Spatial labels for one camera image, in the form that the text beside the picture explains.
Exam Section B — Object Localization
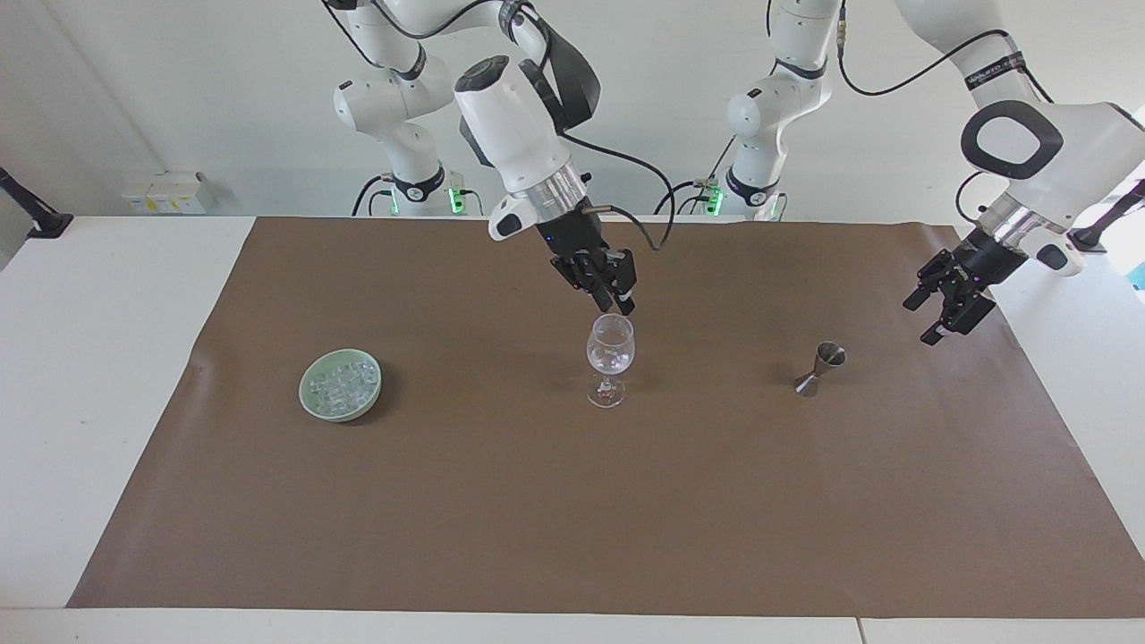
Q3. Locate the steel double jigger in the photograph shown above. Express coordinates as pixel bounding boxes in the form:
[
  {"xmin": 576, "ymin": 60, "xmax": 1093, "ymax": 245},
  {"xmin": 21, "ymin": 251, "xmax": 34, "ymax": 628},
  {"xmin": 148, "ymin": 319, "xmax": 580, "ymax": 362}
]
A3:
[{"xmin": 793, "ymin": 342, "xmax": 848, "ymax": 398}]

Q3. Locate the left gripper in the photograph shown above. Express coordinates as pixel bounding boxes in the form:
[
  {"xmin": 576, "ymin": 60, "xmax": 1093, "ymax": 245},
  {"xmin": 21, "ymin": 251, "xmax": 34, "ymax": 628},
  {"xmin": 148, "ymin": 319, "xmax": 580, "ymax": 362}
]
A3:
[{"xmin": 902, "ymin": 228, "xmax": 1029, "ymax": 347}]

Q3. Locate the black cable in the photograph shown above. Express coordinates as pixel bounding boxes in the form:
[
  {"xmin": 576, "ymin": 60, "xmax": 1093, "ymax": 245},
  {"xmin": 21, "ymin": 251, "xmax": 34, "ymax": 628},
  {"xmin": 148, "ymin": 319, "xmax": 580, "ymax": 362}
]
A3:
[
  {"xmin": 836, "ymin": 0, "xmax": 1056, "ymax": 105},
  {"xmin": 653, "ymin": 134, "xmax": 740, "ymax": 217},
  {"xmin": 953, "ymin": 170, "xmax": 996, "ymax": 226},
  {"xmin": 351, "ymin": 175, "xmax": 396, "ymax": 218},
  {"xmin": 556, "ymin": 127, "xmax": 677, "ymax": 252}
]

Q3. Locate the white box with yellow labels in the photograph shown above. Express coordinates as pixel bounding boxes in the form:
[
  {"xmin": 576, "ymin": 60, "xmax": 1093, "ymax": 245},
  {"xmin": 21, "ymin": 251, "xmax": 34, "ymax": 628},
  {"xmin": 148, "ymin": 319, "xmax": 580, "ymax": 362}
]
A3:
[{"xmin": 122, "ymin": 171, "xmax": 216, "ymax": 216}]

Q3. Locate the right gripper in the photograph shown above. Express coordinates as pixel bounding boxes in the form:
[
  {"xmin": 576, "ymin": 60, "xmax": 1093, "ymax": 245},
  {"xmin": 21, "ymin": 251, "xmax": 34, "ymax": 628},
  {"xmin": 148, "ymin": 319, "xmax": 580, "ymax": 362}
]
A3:
[{"xmin": 539, "ymin": 208, "xmax": 639, "ymax": 317}]

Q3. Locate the clear wine glass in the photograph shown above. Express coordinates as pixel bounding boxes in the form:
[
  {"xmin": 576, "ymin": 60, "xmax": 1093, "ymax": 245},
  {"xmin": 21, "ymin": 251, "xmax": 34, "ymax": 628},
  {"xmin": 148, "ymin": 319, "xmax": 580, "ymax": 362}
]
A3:
[{"xmin": 586, "ymin": 313, "xmax": 637, "ymax": 410}]

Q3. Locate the black stand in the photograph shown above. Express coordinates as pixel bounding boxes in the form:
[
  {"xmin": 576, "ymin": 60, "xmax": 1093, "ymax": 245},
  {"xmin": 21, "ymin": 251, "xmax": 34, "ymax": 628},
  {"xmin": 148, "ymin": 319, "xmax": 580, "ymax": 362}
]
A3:
[
  {"xmin": 1068, "ymin": 178, "xmax": 1145, "ymax": 254},
  {"xmin": 0, "ymin": 167, "xmax": 75, "ymax": 240}
]

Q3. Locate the pale green bowl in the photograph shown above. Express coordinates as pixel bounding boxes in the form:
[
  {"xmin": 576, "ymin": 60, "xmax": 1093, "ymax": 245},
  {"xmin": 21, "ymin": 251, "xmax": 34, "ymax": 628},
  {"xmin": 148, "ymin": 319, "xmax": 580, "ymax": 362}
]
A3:
[{"xmin": 298, "ymin": 348, "xmax": 385, "ymax": 424}]

